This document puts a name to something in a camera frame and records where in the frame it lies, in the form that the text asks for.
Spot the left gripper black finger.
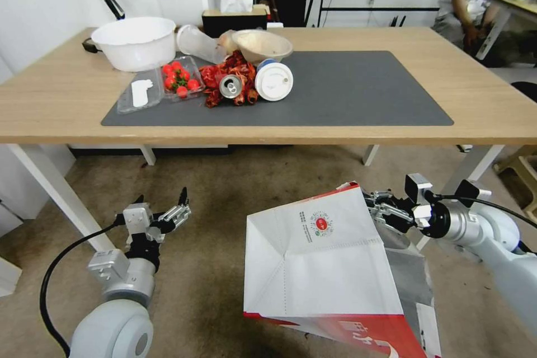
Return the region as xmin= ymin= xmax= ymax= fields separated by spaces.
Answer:
xmin=158 ymin=187 xmax=192 ymax=233
xmin=114 ymin=195 xmax=145 ymax=228

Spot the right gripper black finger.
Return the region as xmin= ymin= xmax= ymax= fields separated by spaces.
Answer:
xmin=368 ymin=203 xmax=416 ymax=234
xmin=362 ymin=190 xmax=404 ymax=209

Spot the wooden table with white legs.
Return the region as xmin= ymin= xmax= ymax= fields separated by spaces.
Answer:
xmin=0 ymin=25 xmax=537 ymax=258

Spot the silver drink can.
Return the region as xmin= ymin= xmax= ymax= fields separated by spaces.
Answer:
xmin=218 ymin=73 xmax=244 ymax=100

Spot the large white plastic bowl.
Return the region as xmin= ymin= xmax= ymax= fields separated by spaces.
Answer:
xmin=90 ymin=16 xmax=177 ymax=73

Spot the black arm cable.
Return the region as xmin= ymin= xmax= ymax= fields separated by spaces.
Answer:
xmin=39 ymin=223 xmax=128 ymax=357
xmin=422 ymin=190 xmax=537 ymax=229

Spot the black chair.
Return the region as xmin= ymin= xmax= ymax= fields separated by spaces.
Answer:
xmin=511 ymin=81 xmax=537 ymax=103

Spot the beige paper bowl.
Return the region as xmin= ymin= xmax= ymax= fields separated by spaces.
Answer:
xmin=231 ymin=29 xmax=294 ymax=65

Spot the white red paper delivery bag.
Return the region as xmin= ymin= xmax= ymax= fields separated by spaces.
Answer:
xmin=243 ymin=181 xmax=442 ymax=358

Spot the dark grey table mat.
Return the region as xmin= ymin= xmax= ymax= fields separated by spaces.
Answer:
xmin=100 ymin=50 xmax=455 ymax=127

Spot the light wooden desk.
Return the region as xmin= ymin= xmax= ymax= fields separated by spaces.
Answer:
xmin=471 ymin=0 xmax=537 ymax=62

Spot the clear plastic clamshell box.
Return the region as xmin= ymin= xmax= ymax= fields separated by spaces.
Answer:
xmin=116 ymin=55 xmax=207 ymax=115

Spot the black tissue box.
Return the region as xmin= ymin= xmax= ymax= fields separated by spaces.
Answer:
xmin=201 ymin=8 xmax=269 ymax=39

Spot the beige plastic stool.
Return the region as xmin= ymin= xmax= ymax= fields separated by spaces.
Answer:
xmin=492 ymin=149 xmax=537 ymax=213

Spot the red crayfish shell pile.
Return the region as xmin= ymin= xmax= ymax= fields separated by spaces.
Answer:
xmin=197 ymin=50 xmax=263 ymax=110

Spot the white box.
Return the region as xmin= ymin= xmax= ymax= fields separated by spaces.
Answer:
xmin=0 ymin=255 xmax=23 ymax=298

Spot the white tissue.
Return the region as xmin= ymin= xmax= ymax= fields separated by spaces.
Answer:
xmin=219 ymin=0 xmax=254 ymax=14

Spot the white lidded paper cup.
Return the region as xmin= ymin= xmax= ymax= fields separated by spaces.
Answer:
xmin=254 ymin=59 xmax=295 ymax=102

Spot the clear plastic cup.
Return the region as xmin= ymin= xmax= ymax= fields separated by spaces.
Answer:
xmin=176 ymin=23 xmax=228 ymax=65

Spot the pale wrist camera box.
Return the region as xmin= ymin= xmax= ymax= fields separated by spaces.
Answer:
xmin=123 ymin=203 xmax=153 ymax=236
xmin=404 ymin=173 xmax=434 ymax=208

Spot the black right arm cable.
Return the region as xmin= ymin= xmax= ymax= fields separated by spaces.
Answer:
xmin=422 ymin=190 xmax=537 ymax=229

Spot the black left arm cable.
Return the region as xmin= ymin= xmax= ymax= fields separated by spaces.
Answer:
xmin=39 ymin=223 xmax=128 ymax=357

